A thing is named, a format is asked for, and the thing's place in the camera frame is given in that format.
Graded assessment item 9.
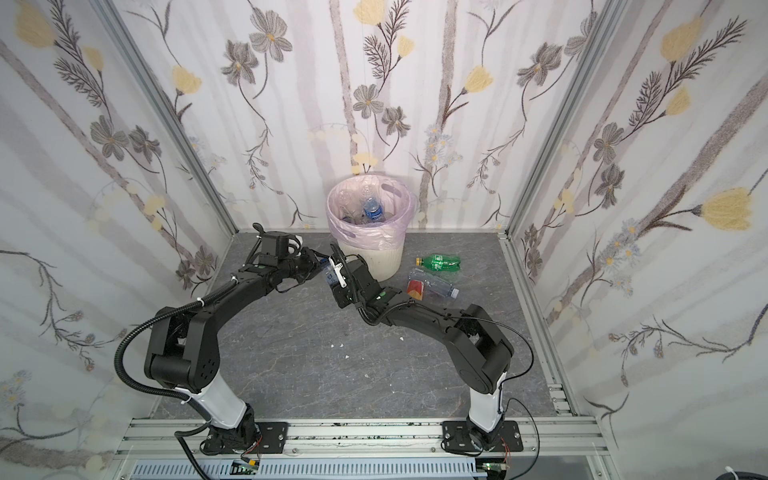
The blue cap bottle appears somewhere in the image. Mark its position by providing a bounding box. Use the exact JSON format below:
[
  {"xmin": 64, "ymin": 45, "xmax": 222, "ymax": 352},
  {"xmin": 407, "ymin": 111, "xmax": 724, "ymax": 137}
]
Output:
[{"xmin": 321, "ymin": 259, "xmax": 339, "ymax": 287}]

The red yellow label tea bottle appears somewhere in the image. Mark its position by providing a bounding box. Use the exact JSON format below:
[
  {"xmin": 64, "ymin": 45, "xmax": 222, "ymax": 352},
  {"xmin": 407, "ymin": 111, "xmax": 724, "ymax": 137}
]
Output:
[{"xmin": 407, "ymin": 280, "xmax": 425, "ymax": 301}]

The blue label bottle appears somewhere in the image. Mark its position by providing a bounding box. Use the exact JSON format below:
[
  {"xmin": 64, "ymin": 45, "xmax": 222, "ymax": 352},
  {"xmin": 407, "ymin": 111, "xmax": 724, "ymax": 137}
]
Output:
[{"xmin": 362, "ymin": 196, "xmax": 385, "ymax": 222}]

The clear crushed bottle white cap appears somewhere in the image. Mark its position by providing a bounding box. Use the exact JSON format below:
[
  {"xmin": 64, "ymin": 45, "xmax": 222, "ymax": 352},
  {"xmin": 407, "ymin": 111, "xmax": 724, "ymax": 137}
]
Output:
[{"xmin": 409, "ymin": 268, "xmax": 459, "ymax": 299}]

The green bottle yellow cap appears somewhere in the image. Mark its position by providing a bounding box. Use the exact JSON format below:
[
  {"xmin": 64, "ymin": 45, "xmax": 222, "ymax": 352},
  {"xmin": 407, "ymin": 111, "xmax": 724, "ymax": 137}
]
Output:
[{"xmin": 415, "ymin": 254, "xmax": 461, "ymax": 272}]

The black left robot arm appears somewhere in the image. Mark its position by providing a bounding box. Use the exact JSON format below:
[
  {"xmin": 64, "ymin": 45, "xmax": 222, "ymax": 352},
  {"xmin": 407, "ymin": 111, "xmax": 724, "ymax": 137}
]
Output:
[{"xmin": 114, "ymin": 228, "xmax": 328, "ymax": 456}]

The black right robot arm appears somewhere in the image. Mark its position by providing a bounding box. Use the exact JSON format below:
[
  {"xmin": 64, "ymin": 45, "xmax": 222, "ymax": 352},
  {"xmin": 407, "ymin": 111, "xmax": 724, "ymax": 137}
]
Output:
[{"xmin": 326, "ymin": 253, "xmax": 517, "ymax": 456}]

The cream plastic waste bin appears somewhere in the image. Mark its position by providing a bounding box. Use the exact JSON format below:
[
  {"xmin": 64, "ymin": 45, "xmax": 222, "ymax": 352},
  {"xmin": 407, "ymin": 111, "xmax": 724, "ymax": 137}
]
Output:
[{"xmin": 339, "ymin": 242, "xmax": 404, "ymax": 282}]

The pink bin liner bag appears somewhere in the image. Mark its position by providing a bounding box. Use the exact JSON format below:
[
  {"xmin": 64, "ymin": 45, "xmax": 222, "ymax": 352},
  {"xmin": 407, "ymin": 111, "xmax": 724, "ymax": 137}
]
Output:
[{"xmin": 326, "ymin": 174, "xmax": 417, "ymax": 250}]

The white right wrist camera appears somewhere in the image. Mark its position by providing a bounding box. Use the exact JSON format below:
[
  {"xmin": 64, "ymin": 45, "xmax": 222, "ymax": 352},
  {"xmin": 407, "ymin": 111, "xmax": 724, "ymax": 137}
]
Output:
[{"xmin": 328, "ymin": 241, "xmax": 348, "ymax": 286}]

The black corrugated cable hose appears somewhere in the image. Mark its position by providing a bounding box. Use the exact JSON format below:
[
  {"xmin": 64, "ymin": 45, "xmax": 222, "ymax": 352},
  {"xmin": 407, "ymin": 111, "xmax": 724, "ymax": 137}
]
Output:
[{"xmin": 113, "ymin": 299, "xmax": 208, "ymax": 403}]

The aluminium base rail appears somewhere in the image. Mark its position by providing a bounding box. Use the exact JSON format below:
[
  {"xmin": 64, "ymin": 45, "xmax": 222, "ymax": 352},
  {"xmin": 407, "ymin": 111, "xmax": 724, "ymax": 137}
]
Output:
[{"xmin": 113, "ymin": 416, "xmax": 619, "ymax": 480}]

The white slotted cable duct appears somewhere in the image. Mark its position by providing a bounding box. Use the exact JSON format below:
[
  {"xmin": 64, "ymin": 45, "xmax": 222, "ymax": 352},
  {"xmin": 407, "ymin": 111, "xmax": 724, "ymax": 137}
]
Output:
[{"xmin": 130, "ymin": 458, "xmax": 488, "ymax": 480}]

